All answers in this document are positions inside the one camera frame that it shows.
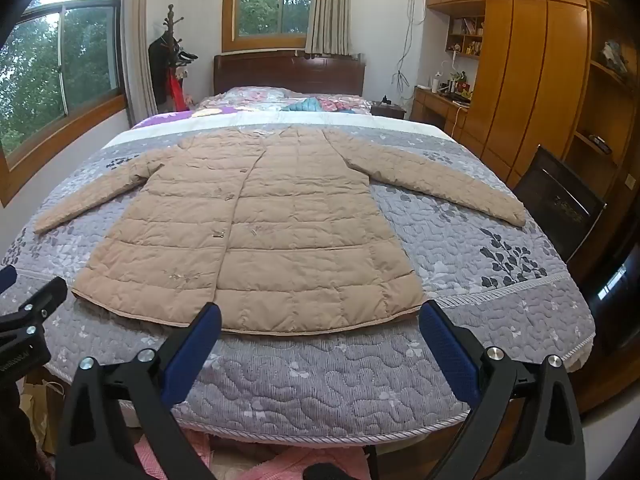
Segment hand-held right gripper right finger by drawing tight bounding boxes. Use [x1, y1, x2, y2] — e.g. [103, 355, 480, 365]
[417, 300, 586, 480]

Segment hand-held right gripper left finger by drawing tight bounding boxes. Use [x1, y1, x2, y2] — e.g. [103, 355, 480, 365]
[55, 302, 223, 480]

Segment tan quilted coat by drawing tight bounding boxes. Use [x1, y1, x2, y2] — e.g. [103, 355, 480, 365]
[32, 126, 527, 337]

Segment wooden coat rack with clothes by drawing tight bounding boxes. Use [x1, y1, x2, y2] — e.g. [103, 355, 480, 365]
[148, 4, 201, 114]

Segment brown paper bag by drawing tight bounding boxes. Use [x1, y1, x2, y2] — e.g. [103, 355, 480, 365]
[20, 380, 66, 456]

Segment grey floral quilted bedspread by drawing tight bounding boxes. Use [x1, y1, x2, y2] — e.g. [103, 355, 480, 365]
[0, 110, 598, 446]

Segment black glossy panel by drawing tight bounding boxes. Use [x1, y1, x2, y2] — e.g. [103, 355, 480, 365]
[582, 245, 640, 361]

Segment black chair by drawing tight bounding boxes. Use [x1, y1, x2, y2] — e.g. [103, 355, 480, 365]
[512, 144, 609, 264]

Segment large wooden framed window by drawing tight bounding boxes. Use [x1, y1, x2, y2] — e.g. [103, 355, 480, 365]
[0, 0, 127, 207]

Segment wooden desk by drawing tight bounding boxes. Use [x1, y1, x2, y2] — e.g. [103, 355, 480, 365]
[411, 85, 471, 142]

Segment dark wooden nightstand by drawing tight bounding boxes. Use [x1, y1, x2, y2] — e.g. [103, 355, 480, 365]
[370, 95, 407, 121]

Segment floral patchwork bedding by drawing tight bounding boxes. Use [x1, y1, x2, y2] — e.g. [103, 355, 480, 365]
[132, 86, 373, 128]

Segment beige curtain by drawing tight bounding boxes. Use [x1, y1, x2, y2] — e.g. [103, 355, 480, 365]
[305, 0, 359, 59]
[122, 0, 159, 116]

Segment white desk lamp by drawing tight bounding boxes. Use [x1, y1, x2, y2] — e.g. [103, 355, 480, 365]
[432, 50, 462, 94]

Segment wooden wardrobe with shelves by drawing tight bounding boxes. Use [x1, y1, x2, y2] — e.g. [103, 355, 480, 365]
[425, 0, 640, 271]

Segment dark wooden headboard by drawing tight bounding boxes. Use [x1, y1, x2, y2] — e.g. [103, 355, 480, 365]
[213, 51, 367, 97]

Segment small wooden framed window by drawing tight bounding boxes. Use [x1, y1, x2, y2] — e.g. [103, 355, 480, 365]
[222, 0, 321, 54]

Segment hanging wall cables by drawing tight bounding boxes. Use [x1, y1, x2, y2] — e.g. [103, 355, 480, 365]
[392, 0, 426, 92]

